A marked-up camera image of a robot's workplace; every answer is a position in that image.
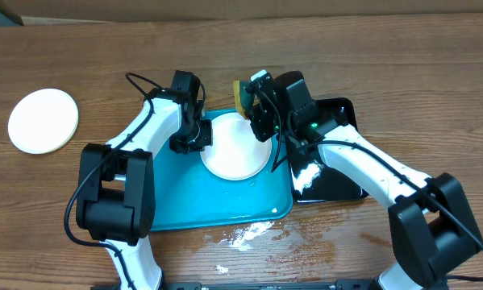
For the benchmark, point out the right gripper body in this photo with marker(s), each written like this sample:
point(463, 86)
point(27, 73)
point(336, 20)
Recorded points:
point(269, 124)

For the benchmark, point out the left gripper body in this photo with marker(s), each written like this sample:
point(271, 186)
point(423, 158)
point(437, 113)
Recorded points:
point(193, 137)

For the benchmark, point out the green yellow sponge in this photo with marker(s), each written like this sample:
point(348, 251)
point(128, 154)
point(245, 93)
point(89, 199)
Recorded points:
point(243, 99)

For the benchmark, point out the white plate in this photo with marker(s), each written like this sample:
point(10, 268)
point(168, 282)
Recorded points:
point(235, 152)
point(32, 117)

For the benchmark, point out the yellow green rimmed plate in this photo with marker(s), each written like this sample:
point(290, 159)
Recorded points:
point(61, 132)

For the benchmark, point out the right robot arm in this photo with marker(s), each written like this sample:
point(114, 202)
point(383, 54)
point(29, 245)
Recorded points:
point(433, 229)

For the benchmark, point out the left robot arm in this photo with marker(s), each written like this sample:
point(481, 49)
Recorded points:
point(115, 199)

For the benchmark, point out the teal plastic tray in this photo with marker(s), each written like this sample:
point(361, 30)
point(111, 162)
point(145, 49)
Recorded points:
point(189, 196)

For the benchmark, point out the black rectangular tray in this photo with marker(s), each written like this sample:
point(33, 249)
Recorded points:
point(313, 181)

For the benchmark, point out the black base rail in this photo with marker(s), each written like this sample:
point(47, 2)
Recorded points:
point(265, 285)

